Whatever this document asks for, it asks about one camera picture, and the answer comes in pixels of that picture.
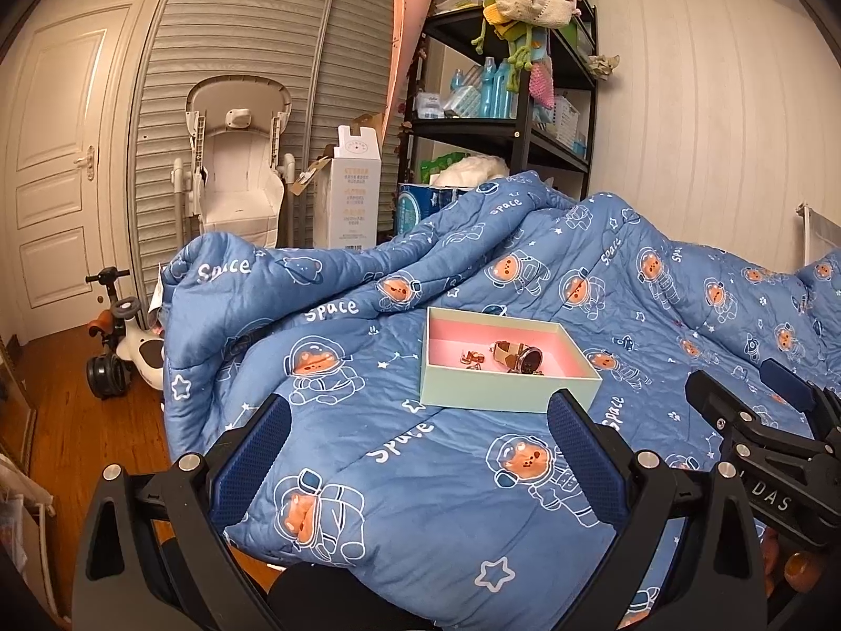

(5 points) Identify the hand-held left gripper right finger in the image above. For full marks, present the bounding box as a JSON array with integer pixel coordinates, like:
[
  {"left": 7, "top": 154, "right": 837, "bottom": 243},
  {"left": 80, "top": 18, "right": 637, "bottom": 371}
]
[{"left": 547, "top": 389, "right": 771, "bottom": 631}]

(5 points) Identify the wristwatch with beige strap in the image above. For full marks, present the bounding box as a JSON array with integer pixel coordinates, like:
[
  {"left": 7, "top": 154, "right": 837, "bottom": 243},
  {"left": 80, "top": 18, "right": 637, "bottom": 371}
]
[{"left": 493, "top": 338, "right": 547, "bottom": 376}]

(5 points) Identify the pale green jewelry box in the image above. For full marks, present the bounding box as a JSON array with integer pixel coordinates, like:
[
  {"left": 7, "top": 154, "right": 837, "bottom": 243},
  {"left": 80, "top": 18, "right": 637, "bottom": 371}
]
[{"left": 419, "top": 306, "right": 603, "bottom": 414}]

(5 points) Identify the blue tissue package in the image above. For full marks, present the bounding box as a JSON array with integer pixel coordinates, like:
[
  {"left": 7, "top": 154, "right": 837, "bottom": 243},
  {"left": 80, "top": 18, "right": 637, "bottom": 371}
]
[{"left": 396, "top": 182, "right": 465, "bottom": 238}]

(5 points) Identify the green tissue pack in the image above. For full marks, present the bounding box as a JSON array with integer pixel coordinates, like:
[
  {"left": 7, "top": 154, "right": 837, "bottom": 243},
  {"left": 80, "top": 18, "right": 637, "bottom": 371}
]
[{"left": 419, "top": 154, "right": 465, "bottom": 184}]

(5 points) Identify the green frog toy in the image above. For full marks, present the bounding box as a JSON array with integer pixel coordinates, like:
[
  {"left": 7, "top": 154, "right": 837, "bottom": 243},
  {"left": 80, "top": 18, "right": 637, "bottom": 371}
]
[{"left": 469, "top": 3, "right": 547, "bottom": 74}]

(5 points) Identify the white stuffing bag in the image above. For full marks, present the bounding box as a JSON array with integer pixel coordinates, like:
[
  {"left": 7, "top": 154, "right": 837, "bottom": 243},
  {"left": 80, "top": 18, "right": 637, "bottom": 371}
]
[{"left": 437, "top": 154, "right": 511, "bottom": 187}]

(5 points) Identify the blue space printed blanket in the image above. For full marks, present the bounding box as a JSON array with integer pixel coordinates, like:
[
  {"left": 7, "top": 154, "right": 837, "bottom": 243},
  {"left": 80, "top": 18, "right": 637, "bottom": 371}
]
[{"left": 159, "top": 171, "right": 841, "bottom": 631}]

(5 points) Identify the children's ride-on toy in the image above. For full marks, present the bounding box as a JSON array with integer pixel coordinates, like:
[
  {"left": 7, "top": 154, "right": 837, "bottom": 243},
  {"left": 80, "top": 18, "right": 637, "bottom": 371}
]
[{"left": 85, "top": 267, "right": 166, "bottom": 401}]

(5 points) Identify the blue plastic bottle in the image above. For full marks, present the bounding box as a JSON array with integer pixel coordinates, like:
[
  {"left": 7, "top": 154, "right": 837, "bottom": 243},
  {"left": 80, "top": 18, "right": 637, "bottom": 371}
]
[
  {"left": 480, "top": 57, "right": 498, "bottom": 118},
  {"left": 496, "top": 58, "right": 520, "bottom": 118}
]

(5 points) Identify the white panelled door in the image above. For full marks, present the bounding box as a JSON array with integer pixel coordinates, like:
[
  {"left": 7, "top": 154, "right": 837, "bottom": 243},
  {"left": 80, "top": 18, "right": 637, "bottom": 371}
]
[{"left": 0, "top": 5, "right": 143, "bottom": 344}]

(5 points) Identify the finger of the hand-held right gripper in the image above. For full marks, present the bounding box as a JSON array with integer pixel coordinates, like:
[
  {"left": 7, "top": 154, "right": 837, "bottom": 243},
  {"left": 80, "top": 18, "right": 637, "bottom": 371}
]
[
  {"left": 685, "top": 371, "right": 827, "bottom": 460},
  {"left": 758, "top": 358, "right": 841, "bottom": 449}
]

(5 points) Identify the pink paper roll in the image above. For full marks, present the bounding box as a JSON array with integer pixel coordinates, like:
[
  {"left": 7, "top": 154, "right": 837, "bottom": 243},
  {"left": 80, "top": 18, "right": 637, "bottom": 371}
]
[{"left": 387, "top": 0, "right": 438, "bottom": 127}]

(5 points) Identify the leaning picture frame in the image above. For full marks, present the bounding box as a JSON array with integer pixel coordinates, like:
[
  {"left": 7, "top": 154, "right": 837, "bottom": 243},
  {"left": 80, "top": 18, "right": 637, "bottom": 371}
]
[{"left": 0, "top": 335, "right": 39, "bottom": 475}]

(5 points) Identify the brown cardboard piece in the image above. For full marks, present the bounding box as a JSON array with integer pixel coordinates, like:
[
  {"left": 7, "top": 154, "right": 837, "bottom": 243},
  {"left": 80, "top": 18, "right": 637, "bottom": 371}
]
[{"left": 289, "top": 157, "right": 330, "bottom": 199}]

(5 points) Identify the white baby high chair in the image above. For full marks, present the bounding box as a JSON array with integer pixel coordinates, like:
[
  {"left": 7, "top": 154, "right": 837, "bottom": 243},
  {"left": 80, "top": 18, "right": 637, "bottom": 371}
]
[{"left": 171, "top": 75, "right": 297, "bottom": 250}]

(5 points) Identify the orange plastic toy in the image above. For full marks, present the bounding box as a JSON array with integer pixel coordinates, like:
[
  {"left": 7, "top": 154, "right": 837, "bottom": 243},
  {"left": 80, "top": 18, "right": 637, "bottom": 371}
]
[{"left": 762, "top": 526, "right": 829, "bottom": 596}]

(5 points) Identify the white storage basket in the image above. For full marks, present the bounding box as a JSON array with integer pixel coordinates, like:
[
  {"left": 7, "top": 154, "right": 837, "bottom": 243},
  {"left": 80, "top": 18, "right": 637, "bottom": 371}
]
[{"left": 552, "top": 95, "right": 583, "bottom": 146}]

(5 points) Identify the black metal shelf rack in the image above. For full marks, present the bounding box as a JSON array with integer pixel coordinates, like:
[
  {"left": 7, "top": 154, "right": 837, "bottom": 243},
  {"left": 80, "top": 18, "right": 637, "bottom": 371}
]
[{"left": 394, "top": 0, "right": 601, "bottom": 202}]

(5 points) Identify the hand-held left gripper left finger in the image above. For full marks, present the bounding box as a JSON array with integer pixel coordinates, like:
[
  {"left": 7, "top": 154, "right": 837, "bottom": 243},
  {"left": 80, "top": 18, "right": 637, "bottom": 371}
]
[{"left": 71, "top": 393, "right": 293, "bottom": 631}]

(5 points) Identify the tall white carton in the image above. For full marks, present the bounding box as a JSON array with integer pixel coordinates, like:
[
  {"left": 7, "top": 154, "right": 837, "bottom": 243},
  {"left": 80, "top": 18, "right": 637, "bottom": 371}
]
[{"left": 312, "top": 124, "right": 384, "bottom": 251}]

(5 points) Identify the grey louvered closet door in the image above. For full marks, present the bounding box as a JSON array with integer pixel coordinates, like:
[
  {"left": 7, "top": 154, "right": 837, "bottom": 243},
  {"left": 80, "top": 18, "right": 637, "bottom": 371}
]
[{"left": 135, "top": 0, "right": 428, "bottom": 285}]

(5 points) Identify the pink knitted pouch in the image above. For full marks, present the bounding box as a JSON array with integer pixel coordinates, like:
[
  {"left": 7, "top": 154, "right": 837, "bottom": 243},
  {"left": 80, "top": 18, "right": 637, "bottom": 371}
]
[{"left": 528, "top": 55, "right": 557, "bottom": 110}]

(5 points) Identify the blue white wipes pack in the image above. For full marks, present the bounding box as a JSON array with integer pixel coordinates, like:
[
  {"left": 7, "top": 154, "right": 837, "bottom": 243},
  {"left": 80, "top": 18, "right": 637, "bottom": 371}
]
[{"left": 449, "top": 68, "right": 485, "bottom": 117}]

